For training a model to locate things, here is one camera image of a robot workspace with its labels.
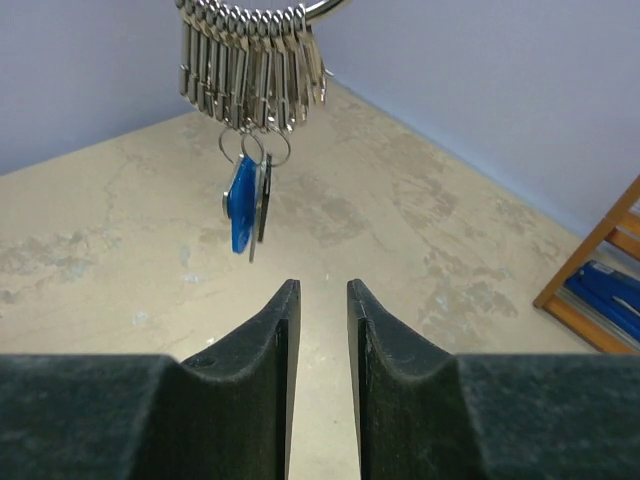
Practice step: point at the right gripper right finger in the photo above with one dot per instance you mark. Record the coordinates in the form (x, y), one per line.
(424, 413)

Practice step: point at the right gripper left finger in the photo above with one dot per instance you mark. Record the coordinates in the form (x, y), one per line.
(224, 413)

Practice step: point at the blue key fob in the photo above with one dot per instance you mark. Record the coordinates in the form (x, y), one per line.
(239, 203)

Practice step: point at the black key fob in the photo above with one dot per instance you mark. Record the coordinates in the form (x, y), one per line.
(263, 187)

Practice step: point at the large metal keyring with clips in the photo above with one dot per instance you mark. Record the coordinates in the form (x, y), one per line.
(253, 67)

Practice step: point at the blue stapler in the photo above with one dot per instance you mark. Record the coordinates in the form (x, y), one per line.
(610, 292)

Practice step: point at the wooden shelf rack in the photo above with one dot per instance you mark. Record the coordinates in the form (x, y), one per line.
(619, 228)

